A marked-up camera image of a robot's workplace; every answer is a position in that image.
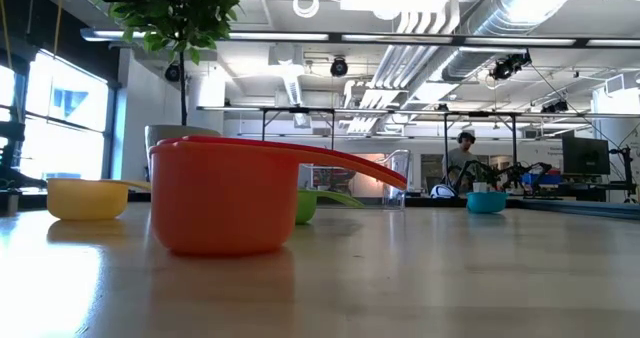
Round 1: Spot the black equipment stand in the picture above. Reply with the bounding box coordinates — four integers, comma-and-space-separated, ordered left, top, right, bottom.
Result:
608, 145, 639, 204

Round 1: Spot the person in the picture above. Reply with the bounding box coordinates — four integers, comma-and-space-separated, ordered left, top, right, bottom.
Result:
443, 131, 480, 193

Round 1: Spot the white coiled ceiling cable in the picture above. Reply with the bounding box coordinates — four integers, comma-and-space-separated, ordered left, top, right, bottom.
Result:
292, 0, 321, 19

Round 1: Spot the black machine silhouette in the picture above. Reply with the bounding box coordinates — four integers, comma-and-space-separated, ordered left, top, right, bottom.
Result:
0, 121, 49, 189

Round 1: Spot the black table edge rail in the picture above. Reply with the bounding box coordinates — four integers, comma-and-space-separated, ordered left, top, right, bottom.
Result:
0, 191, 524, 212

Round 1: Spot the white plant pot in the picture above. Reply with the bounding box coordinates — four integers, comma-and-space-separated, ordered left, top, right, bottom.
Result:
144, 124, 223, 180

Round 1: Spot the black ceiling spotlight cluster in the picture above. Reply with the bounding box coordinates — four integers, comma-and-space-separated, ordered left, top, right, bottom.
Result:
488, 51, 533, 82
540, 99, 570, 114

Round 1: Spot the black monitor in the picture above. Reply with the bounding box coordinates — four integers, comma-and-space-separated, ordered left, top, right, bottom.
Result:
562, 136, 611, 176

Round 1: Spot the green leafy potted tree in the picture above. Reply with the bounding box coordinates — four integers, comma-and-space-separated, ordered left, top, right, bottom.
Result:
92, 0, 242, 127

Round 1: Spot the black ceiling light rail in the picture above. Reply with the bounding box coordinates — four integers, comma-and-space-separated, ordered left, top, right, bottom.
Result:
79, 27, 640, 49

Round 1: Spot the small grey cup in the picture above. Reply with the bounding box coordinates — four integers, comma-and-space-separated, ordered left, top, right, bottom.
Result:
5, 188, 22, 217

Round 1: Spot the silver round air duct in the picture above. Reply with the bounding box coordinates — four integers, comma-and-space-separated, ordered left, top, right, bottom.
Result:
440, 0, 581, 82

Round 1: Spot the orange measuring cup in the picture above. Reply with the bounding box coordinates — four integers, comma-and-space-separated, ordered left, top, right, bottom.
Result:
148, 140, 409, 257

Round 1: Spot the teal measuring cup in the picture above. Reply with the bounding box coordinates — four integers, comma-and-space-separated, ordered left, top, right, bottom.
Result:
466, 191, 509, 215

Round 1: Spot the red measuring cup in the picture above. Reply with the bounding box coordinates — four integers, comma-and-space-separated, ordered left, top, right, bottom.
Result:
156, 134, 408, 185

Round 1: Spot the clear plastic basket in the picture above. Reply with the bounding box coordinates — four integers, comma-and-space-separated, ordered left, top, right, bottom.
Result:
299, 149, 412, 212

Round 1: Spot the green measuring cup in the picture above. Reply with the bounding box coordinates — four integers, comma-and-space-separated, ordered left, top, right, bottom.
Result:
294, 188, 366, 226

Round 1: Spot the yellow measuring cup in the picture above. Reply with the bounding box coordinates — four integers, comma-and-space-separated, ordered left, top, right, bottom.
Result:
46, 178, 153, 222

